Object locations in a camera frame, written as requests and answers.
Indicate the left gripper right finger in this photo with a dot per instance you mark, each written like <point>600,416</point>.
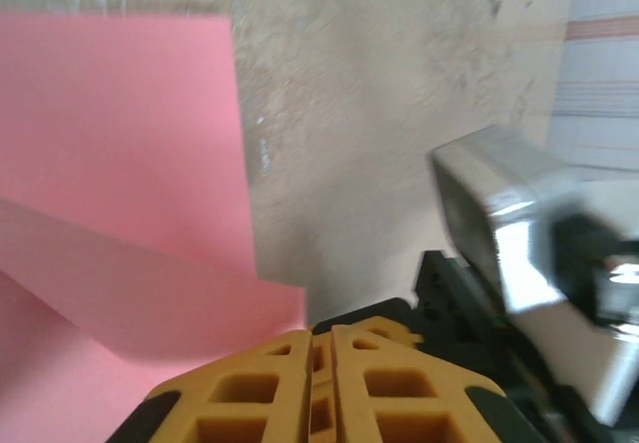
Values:
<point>349,388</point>

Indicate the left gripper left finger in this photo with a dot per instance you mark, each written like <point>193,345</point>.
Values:
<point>294,388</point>

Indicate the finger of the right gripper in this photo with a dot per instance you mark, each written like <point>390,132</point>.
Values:
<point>394,308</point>

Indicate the pink paper sheet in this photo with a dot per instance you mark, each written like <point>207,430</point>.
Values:
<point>125,138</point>

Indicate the translucent corrugated side panel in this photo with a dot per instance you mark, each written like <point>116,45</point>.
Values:
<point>599,64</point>

